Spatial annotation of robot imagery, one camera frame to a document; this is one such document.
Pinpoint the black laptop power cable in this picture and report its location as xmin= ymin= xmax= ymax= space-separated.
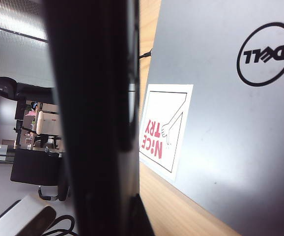
xmin=138 ymin=48 xmax=153 ymax=59

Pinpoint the white red text sticker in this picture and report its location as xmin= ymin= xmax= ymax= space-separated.
xmin=139 ymin=83 xmax=194 ymax=182

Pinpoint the silver Dell laptop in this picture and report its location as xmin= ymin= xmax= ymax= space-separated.
xmin=139 ymin=0 xmax=284 ymax=236

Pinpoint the white power adapter with cable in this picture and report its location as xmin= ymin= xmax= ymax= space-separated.
xmin=0 ymin=193 xmax=57 ymax=236

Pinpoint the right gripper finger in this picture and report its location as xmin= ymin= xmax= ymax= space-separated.
xmin=131 ymin=193 xmax=156 ymax=236

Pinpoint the black smartphone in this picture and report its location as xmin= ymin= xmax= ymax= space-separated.
xmin=41 ymin=0 xmax=155 ymax=236

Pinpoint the black office chair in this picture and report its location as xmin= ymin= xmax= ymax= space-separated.
xmin=10 ymin=147 xmax=70 ymax=202

